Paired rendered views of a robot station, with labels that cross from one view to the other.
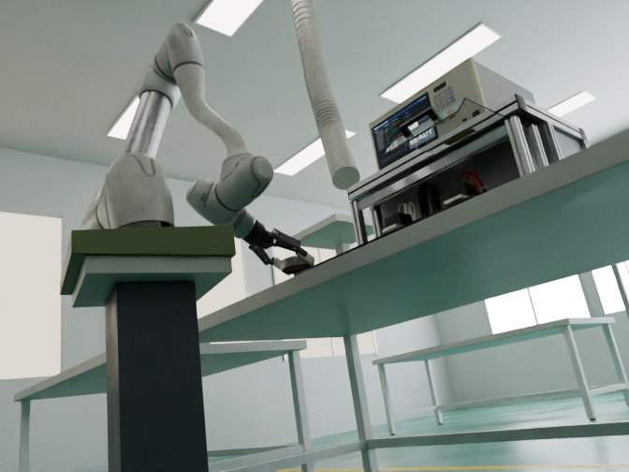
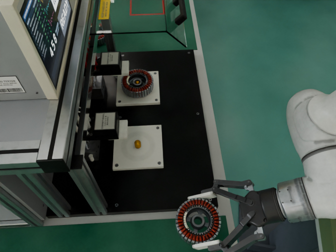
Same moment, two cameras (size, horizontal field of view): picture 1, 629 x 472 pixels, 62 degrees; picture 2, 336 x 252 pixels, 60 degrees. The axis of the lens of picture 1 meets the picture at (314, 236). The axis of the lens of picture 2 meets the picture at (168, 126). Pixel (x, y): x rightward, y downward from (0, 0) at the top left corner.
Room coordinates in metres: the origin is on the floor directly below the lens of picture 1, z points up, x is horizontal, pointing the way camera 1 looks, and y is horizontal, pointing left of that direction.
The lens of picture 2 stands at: (1.84, 0.14, 1.56)
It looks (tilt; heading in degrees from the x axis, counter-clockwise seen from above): 56 degrees down; 219
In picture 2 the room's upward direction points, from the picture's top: straight up
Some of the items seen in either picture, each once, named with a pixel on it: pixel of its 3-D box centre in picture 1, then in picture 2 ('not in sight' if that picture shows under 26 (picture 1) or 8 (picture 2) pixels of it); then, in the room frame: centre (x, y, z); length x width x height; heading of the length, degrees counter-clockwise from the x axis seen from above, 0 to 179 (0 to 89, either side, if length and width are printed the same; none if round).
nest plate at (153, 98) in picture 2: not in sight; (138, 88); (1.37, -0.38, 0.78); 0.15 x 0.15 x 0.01; 43
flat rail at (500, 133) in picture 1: (424, 172); (91, 60); (1.52, -0.37, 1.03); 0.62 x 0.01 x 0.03; 43
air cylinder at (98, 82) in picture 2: not in sight; (96, 85); (1.46, -0.49, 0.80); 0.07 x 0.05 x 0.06; 43
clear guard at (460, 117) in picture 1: (453, 138); (128, 14); (1.33, -0.42, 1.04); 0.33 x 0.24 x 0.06; 133
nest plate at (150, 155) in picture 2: not in sight; (138, 146); (1.54, -0.22, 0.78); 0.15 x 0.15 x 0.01; 43
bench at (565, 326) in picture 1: (491, 380); not in sight; (5.16, -1.44, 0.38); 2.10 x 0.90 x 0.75; 43
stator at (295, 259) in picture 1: (298, 264); (197, 221); (1.63, 0.07, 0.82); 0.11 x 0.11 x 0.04
